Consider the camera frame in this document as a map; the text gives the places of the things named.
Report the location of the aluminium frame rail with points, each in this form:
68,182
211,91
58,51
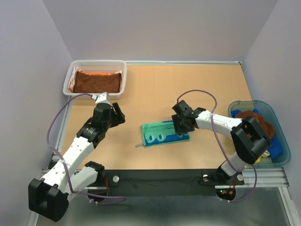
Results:
253,177

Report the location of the white perforated plastic basket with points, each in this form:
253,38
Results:
95,77

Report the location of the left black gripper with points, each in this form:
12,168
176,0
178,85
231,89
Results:
119,117

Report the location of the orange Doraemon towel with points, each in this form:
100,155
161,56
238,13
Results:
73,77

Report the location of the brown towel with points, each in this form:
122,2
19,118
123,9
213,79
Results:
266,126
96,82

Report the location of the teal plastic tub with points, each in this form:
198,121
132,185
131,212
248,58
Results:
269,115

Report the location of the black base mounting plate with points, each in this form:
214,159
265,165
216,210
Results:
162,182

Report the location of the blue towel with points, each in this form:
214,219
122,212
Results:
275,148

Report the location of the teal patterned towel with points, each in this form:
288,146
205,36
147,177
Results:
160,133

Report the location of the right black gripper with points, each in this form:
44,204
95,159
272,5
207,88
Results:
178,128

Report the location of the yellow towel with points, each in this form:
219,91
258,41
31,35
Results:
264,155

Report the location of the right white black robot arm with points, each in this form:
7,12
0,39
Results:
249,139

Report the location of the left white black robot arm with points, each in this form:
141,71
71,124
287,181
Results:
51,195

